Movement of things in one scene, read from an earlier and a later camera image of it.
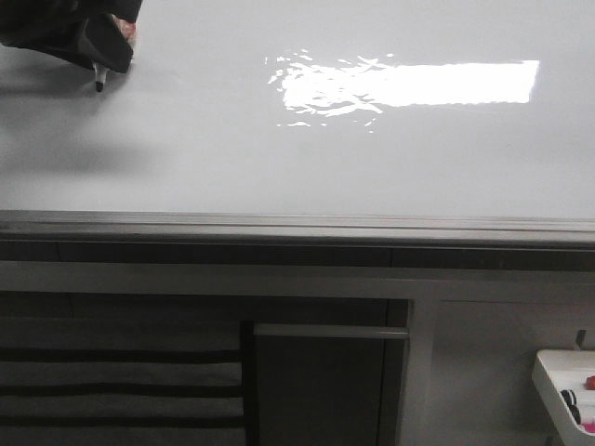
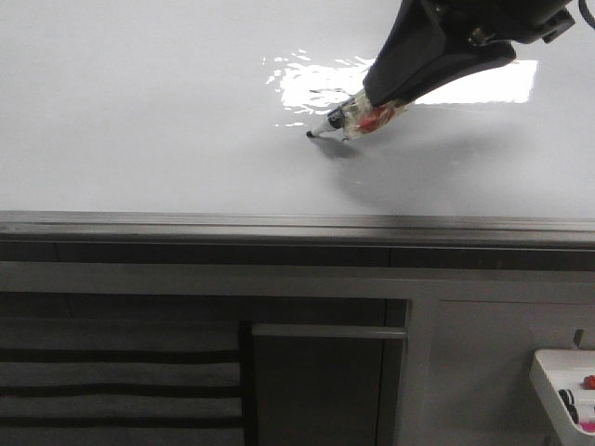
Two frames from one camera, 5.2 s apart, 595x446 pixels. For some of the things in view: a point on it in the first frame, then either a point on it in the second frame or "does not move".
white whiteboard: (344, 108) does not move
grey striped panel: (121, 381) does not move
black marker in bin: (571, 400) does not move
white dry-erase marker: (129, 32) -> (357, 117)
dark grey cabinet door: (329, 385) does not move
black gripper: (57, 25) -> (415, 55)
